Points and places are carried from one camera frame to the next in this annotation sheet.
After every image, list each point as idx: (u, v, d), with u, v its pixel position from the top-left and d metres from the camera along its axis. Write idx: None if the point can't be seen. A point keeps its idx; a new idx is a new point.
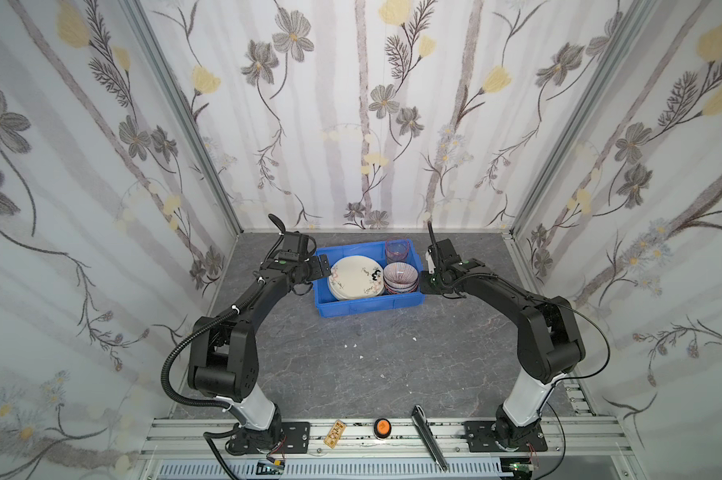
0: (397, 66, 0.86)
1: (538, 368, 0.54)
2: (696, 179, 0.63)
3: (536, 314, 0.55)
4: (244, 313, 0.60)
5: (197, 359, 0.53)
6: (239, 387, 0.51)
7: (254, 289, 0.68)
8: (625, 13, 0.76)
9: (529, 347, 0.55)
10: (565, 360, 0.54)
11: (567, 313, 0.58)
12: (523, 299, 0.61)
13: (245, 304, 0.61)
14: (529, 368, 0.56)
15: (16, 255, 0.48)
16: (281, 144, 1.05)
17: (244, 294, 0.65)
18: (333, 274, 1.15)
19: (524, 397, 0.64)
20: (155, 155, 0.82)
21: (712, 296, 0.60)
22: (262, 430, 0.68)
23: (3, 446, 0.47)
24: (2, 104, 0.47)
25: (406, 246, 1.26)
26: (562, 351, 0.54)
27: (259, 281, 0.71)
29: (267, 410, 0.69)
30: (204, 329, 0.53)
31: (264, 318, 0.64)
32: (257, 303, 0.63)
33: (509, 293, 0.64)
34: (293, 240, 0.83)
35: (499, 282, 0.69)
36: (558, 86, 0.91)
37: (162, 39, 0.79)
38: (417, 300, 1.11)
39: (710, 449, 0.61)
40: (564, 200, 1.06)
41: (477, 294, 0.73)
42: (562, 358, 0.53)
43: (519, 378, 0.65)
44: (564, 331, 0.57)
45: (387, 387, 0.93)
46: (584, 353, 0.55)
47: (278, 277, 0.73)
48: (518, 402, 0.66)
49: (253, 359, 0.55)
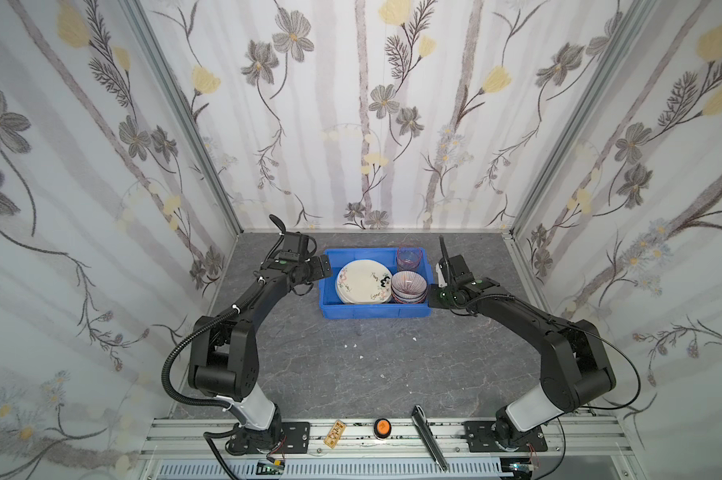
0: (397, 66, 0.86)
1: (565, 398, 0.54)
2: (696, 179, 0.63)
3: (561, 342, 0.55)
4: (245, 313, 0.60)
5: (198, 358, 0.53)
6: (239, 386, 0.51)
7: (255, 288, 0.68)
8: (625, 13, 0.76)
9: (555, 375, 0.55)
10: (594, 390, 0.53)
11: (593, 340, 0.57)
12: (546, 324, 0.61)
13: (245, 304, 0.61)
14: (554, 396, 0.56)
15: (15, 254, 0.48)
16: (281, 145, 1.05)
17: (244, 293, 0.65)
18: (342, 275, 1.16)
19: (533, 411, 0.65)
20: (155, 155, 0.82)
21: (712, 296, 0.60)
22: (262, 429, 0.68)
23: (3, 446, 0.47)
24: (2, 104, 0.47)
25: (418, 255, 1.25)
26: (591, 380, 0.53)
27: (259, 280, 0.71)
29: (267, 410, 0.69)
30: (204, 329, 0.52)
31: (263, 317, 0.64)
32: (257, 303, 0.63)
33: (530, 317, 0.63)
34: (293, 240, 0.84)
35: (518, 304, 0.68)
36: (558, 86, 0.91)
37: (161, 39, 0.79)
38: (424, 311, 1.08)
39: (709, 449, 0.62)
40: (564, 200, 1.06)
41: (492, 316, 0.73)
42: (590, 387, 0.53)
43: (531, 392, 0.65)
44: (591, 357, 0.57)
45: (387, 387, 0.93)
46: (613, 381, 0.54)
47: (278, 277, 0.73)
48: (527, 414, 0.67)
49: (254, 358, 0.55)
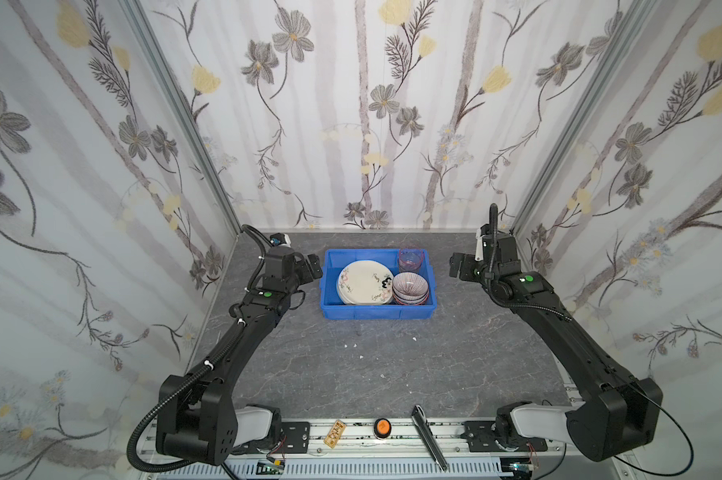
0: (397, 66, 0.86)
1: (595, 447, 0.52)
2: (696, 179, 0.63)
3: (620, 405, 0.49)
4: (219, 369, 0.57)
5: (166, 424, 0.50)
6: (212, 454, 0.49)
7: (233, 334, 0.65)
8: (625, 13, 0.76)
9: (592, 424, 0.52)
10: (628, 446, 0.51)
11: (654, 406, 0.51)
12: (601, 370, 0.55)
13: (220, 357, 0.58)
14: (583, 438, 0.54)
15: (15, 254, 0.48)
16: (281, 145, 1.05)
17: (221, 342, 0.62)
18: (343, 276, 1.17)
19: (540, 425, 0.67)
20: (155, 155, 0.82)
21: (711, 296, 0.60)
22: (262, 436, 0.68)
23: (3, 446, 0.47)
24: (2, 104, 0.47)
25: (420, 256, 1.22)
26: (630, 439, 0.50)
27: (239, 322, 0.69)
29: (262, 424, 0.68)
30: (170, 400, 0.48)
31: (241, 368, 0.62)
32: (233, 354, 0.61)
33: (585, 358, 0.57)
34: (275, 265, 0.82)
35: (570, 332, 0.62)
36: (558, 86, 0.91)
37: (161, 39, 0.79)
38: (426, 314, 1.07)
39: (709, 448, 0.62)
40: (564, 200, 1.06)
41: (535, 324, 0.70)
42: (626, 444, 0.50)
43: (546, 413, 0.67)
44: (639, 414, 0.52)
45: (387, 386, 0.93)
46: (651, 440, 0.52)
47: (260, 316, 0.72)
48: (532, 425, 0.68)
49: (229, 418, 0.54)
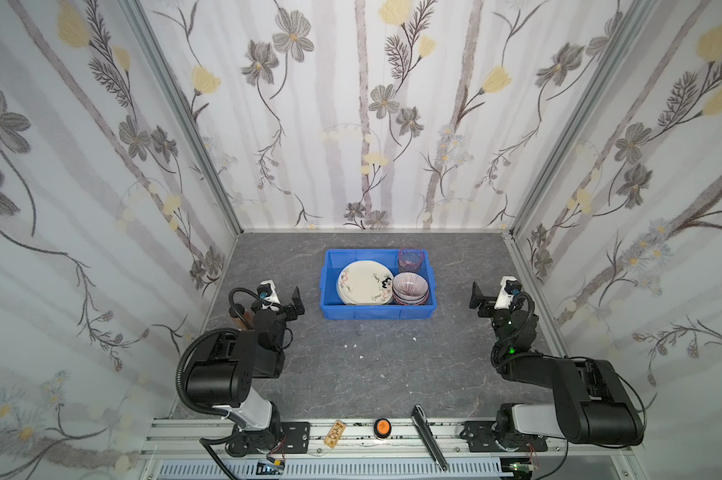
0: (397, 66, 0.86)
1: (573, 421, 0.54)
2: (695, 179, 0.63)
3: (569, 364, 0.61)
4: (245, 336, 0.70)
5: (199, 357, 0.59)
6: (237, 372, 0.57)
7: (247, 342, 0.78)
8: (625, 13, 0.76)
9: (564, 402, 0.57)
10: (610, 419, 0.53)
11: (609, 375, 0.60)
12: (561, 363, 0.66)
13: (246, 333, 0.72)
14: (565, 424, 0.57)
15: (14, 254, 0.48)
16: (281, 145, 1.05)
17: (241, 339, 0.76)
18: (343, 277, 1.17)
19: (541, 417, 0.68)
20: (154, 155, 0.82)
21: (711, 296, 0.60)
22: (262, 428, 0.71)
23: (3, 446, 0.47)
24: (2, 104, 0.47)
25: (420, 256, 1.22)
26: (604, 405, 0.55)
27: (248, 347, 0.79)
29: (264, 410, 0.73)
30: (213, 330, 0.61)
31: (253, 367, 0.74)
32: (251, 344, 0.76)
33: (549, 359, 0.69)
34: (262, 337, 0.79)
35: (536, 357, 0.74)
36: (558, 86, 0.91)
37: (162, 39, 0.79)
38: (425, 314, 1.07)
39: (711, 448, 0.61)
40: (564, 200, 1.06)
41: (520, 373, 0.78)
42: (602, 413, 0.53)
43: (545, 406, 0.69)
44: (608, 393, 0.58)
45: (387, 387, 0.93)
46: (636, 419, 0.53)
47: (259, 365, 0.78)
48: (531, 422, 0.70)
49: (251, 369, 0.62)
